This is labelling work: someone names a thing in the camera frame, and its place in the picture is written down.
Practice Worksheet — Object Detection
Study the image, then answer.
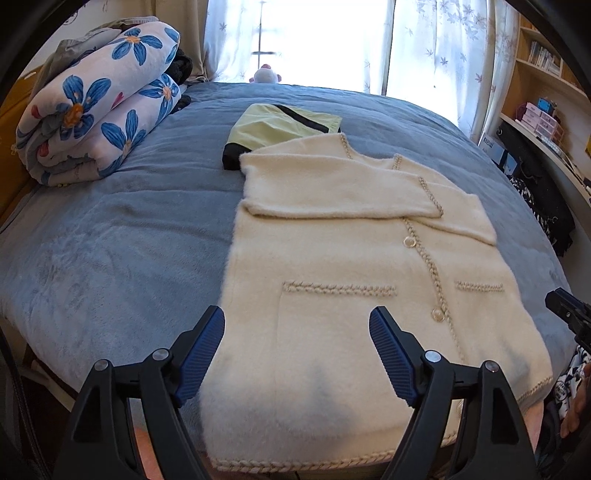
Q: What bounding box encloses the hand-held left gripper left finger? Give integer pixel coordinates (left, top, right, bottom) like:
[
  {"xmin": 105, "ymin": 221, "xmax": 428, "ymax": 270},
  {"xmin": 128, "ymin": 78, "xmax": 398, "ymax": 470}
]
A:
[{"xmin": 65, "ymin": 305, "xmax": 226, "ymax": 480}]

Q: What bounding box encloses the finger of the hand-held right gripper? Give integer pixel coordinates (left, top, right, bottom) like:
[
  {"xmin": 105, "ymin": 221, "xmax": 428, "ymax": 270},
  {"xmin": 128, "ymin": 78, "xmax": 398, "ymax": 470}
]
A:
[{"xmin": 545, "ymin": 288, "xmax": 591, "ymax": 354}]

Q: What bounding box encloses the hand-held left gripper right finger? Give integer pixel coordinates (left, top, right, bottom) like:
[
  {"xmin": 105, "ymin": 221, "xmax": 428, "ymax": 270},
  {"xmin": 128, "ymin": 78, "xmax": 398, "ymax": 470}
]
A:
[{"xmin": 368, "ymin": 306, "xmax": 539, "ymax": 480}]

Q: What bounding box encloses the white fluffy cardigan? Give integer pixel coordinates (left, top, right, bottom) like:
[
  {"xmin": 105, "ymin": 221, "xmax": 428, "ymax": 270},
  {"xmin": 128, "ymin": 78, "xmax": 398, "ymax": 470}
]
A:
[{"xmin": 196, "ymin": 133, "xmax": 554, "ymax": 474}]

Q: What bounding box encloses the dark clothes pile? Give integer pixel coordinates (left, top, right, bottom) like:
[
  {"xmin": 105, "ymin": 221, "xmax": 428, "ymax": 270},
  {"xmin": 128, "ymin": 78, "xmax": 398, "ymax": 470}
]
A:
[{"xmin": 168, "ymin": 48, "xmax": 195, "ymax": 116}]

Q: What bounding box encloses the person's right hand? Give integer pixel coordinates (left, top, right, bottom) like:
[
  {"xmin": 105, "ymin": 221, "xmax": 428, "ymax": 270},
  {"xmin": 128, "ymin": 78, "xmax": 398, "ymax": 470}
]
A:
[{"xmin": 560, "ymin": 362, "xmax": 591, "ymax": 439}]

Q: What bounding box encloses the person's patterned clothing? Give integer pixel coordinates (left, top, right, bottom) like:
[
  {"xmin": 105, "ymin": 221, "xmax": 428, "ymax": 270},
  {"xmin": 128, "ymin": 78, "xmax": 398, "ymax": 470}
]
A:
[{"xmin": 538, "ymin": 344, "xmax": 591, "ymax": 480}]

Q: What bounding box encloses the black white patterned cloth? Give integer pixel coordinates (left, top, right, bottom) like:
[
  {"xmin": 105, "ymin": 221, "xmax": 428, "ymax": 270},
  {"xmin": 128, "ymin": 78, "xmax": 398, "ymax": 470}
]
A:
[{"xmin": 508, "ymin": 175, "xmax": 575, "ymax": 257}]

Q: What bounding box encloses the blue-grey bed blanket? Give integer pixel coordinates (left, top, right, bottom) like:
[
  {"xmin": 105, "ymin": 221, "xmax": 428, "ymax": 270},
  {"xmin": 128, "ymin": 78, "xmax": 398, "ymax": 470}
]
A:
[{"xmin": 0, "ymin": 80, "xmax": 578, "ymax": 416}]

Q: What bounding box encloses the black bag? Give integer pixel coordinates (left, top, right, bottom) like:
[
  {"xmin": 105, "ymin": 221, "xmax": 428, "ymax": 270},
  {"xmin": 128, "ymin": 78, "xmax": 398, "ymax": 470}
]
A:
[{"xmin": 499, "ymin": 120, "xmax": 552, "ymax": 185}]

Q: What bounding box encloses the white box with blue print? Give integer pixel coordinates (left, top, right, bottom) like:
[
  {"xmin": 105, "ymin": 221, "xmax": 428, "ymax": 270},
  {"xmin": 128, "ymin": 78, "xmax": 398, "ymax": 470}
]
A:
[{"xmin": 478, "ymin": 131, "xmax": 518, "ymax": 174}]

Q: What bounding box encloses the yellow-green garment with black trim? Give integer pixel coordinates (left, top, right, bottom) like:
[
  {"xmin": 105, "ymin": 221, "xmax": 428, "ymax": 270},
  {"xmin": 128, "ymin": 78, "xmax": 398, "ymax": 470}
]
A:
[{"xmin": 222, "ymin": 102, "xmax": 343, "ymax": 171}]

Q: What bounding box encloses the wooden bookshelf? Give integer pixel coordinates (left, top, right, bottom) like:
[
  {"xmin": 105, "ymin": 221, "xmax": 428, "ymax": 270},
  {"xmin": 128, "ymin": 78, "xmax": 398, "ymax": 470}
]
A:
[{"xmin": 499, "ymin": 11, "xmax": 591, "ymax": 208}]

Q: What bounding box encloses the row of books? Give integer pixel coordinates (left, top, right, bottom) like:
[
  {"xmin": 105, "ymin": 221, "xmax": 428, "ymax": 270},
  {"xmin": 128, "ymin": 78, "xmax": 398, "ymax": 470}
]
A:
[{"xmin": 529, "ymin": 41, "xmax": 564, "ymax": 77}]

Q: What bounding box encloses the blue floral quilt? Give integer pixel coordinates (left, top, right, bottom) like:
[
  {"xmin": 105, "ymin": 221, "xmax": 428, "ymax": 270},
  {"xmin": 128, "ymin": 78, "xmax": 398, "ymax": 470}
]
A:
[{"xmin": 15, "ymin": 21, "xmax": 182, "ymax": 188}]

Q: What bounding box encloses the white pink plush toy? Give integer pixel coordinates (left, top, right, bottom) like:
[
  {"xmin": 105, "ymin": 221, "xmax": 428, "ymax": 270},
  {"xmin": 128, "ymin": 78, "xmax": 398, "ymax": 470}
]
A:
[{"xmin": 248, "ymin": 65, "xmax": 282, "ymax": 85}]

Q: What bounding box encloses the sheer leaf-print curtain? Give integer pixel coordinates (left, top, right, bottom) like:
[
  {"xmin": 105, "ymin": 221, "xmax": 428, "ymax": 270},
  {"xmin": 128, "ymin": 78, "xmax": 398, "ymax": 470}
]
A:
[{"xmin": 385, "ymin": 0, "xmax": 497, "ymax": 139}]

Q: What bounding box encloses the wooden headboard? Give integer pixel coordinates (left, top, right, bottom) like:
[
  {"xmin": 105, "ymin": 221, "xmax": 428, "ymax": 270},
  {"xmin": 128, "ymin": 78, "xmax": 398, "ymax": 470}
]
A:
[{"xmin": 0, "ymin": 65, "xmax": 47, "ymax": 222}]

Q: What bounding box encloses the beige curtain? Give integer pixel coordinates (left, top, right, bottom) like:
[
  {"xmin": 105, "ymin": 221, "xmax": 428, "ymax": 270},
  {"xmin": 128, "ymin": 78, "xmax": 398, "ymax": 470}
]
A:
[{"xmin": 154, "ymin": 0, "xmax": 208, "ymax": 84}]

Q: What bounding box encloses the grey cloth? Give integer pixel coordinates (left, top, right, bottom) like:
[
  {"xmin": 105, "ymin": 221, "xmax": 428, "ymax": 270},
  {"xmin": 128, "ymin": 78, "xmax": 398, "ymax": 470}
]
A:
[{"xmin": 41, "ymin": 17, "xmax": 160, "ymax": 88}]

